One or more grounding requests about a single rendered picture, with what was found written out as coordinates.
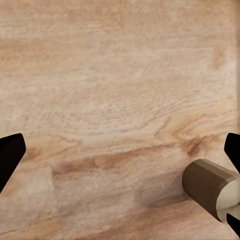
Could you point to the pillar candle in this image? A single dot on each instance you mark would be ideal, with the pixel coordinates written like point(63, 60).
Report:
point(214, 188)

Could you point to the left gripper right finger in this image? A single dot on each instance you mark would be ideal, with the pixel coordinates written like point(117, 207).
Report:
point(232, 149)

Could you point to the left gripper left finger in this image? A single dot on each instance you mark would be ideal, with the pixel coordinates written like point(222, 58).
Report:
point(12, 150)

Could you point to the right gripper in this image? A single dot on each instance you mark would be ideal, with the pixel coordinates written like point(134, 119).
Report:
point(234, 223)

